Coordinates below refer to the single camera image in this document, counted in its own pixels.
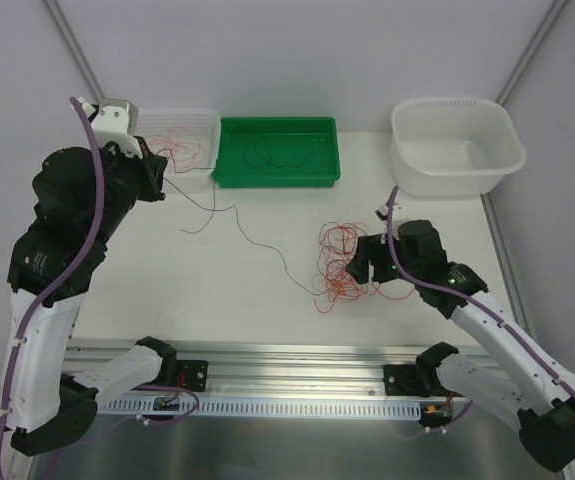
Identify aluminium frame rail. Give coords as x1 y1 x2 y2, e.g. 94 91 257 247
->
39 0 105 103
481 193 530 333

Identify black wire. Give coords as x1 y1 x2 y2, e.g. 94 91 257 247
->
230 127 318 171

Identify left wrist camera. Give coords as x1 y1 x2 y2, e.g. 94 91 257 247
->
91 98 142 158

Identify white perforated basket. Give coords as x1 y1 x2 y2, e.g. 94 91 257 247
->
136 108 221 195

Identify green plastic tray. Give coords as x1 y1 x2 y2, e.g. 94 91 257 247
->
212 117 341 189

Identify single pulled red wire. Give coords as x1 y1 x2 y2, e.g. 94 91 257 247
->
144 125 206 174

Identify black wire being pulled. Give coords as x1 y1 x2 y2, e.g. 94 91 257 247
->
163 178 323 298

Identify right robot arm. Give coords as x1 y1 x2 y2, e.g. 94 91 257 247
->
345 220 575 472

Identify white slotted cable duct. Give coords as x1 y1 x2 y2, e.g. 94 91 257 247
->
100 395 421 421

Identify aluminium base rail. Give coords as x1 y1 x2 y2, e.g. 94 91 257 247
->
61 339 518 401

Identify aluminium frame rail left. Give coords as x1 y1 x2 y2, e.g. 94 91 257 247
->
39 0 105 103

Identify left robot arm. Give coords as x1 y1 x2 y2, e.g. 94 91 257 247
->
0 137 177 457

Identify aluminium frame rail right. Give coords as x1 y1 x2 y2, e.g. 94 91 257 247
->
481 193 530 333

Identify orange pink black wires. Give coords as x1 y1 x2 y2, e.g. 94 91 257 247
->
311 219 413 315

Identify white plastic tub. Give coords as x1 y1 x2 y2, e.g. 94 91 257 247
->
390 98 526 197

